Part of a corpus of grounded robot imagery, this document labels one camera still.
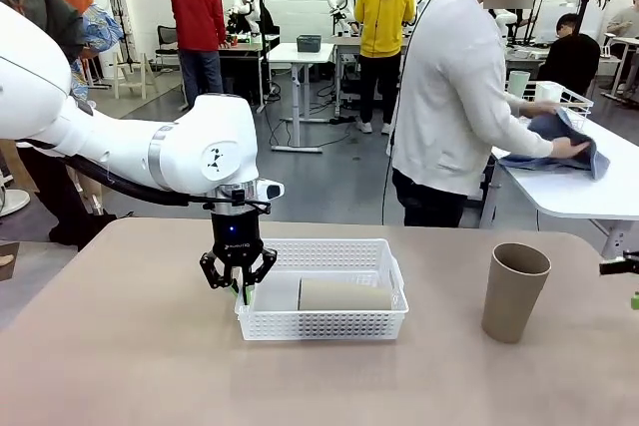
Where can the person's left hand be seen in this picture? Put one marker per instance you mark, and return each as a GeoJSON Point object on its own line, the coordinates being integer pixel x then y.
{"type": "Point", "coordinates": [539, 108]}

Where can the white side table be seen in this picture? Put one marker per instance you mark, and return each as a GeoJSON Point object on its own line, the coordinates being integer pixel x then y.
{"type": "Point", "coordinates": [564, 196]}

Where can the person's right forearm white sleeve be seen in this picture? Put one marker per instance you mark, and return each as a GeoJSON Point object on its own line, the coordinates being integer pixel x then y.
{"type": "Point", "coordinates": [529, 144]}

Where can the white floor fan base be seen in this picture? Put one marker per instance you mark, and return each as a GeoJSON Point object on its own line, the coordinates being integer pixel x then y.
{"type": "Point", "coordinates": [12, 201]}

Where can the wood top workbench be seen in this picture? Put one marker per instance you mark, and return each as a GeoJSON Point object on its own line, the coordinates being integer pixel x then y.
{"type": "Point", "coordinates": [244, 47]}

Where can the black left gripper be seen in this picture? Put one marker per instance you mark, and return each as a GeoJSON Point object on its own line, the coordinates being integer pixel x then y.
{"type": "Point", "coordinates": [237, 236]}

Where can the black tripod stand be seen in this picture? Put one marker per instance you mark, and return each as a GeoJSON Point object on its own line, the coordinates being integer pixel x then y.
{"type": "Point", "coordinates": [260, 47]}

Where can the person in white cardigan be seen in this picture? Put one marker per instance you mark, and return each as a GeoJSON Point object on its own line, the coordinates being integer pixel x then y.
{"type": "Point", "coordinates": [449, 72]}

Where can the white standing desk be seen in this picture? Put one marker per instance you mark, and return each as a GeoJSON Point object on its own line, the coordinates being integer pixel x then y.
{"type": "Point", "coordinates": [299, 54]}

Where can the person in red hoodie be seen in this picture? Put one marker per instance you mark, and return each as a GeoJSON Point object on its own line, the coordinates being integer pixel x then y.
{"type": "Point", "coordinates": [197, 12]}

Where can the person in green jacket, apron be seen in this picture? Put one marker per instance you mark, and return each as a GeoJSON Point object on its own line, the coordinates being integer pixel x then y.
{"type": "Point", "coordinates": [30, 2]}

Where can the person's left forearm white sleeve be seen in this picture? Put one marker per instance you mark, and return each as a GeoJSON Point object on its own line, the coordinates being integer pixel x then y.
{"type": "Point", "coordinates": [515, 108]}

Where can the white step stool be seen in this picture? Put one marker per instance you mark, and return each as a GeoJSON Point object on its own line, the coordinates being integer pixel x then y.
{"type": "Point", "coordinates": [131, 74]}

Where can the blue towel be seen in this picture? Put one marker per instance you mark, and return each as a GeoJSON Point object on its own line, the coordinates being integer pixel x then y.
{"type": "Point", "coordinates": [554, 161]}

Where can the person's right hand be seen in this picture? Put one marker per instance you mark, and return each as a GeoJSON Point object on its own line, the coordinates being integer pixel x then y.
{"type": "Point", "coordinates": [569, 147]}

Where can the white perforated plastic basket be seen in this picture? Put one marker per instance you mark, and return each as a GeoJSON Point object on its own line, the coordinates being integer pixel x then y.
{"type": "Point", "coordinates": [319, 326]}

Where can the white cup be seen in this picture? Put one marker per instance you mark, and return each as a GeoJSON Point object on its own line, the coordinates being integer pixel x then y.
{"type": "Point", "coordinates": [548, 92]}

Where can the grey plastic basket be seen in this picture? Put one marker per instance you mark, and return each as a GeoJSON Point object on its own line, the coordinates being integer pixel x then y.
{"type": "Point", "coordinates": [308, 43]}

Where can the tall brown cup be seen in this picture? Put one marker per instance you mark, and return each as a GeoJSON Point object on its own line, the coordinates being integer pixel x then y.
{"type": "Point", "coordinates": [344, 295]}
{"type": "Point", "coordinates": [514, 296]}

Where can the black chair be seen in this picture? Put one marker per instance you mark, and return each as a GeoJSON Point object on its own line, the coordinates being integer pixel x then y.
{"type": "Point", "coordinates": [167, 44]}

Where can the person in yellow hoodie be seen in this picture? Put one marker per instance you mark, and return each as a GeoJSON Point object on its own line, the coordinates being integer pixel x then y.
{"type": "Point", "coordinates": [384, 17]}

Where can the mannequin in orange blue clothes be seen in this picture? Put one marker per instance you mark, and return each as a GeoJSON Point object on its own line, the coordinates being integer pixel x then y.
{"type": "Point", "coordinates": [102, 27]}

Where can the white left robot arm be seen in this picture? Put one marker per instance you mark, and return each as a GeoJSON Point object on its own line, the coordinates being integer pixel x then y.
{"type": "Point", "coordinates": [199, 146]}

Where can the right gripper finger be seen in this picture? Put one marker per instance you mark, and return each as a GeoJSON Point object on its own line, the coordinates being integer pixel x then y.
{"type": "Point", "coordinates": [635, 299]}
{"type": "Point", "coordinates": [621, 266]}

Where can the pale green cup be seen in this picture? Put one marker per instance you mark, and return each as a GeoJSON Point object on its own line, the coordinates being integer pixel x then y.
{"type": "Point", "coordinates": [519, 83]}

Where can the seated person in black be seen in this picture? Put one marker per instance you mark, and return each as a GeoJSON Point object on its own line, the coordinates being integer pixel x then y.
{"type": "Point", "coordinates": [574, 59]}

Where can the seated person in grey top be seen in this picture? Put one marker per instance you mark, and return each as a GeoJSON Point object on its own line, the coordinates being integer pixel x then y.
{"type": "Point", "coordinates": [626, 19]}

